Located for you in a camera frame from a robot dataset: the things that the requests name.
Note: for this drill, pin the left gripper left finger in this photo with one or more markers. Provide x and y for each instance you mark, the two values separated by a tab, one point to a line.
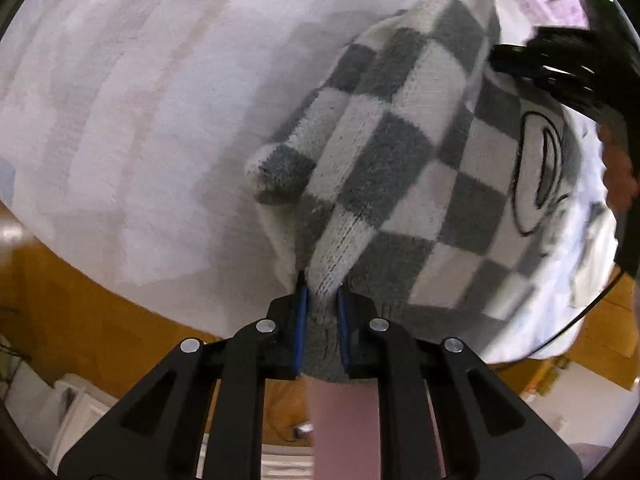
198	413

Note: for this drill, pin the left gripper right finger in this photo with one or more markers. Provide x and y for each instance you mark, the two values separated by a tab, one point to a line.
444	414

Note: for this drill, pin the grey white checkered cardigan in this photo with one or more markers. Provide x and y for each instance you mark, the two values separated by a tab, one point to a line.
459	200

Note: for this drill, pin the person right hand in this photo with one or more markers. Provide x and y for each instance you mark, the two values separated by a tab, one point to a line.
622	188

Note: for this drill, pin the white floral bed sheet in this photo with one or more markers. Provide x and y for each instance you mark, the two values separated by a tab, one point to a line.
127	125

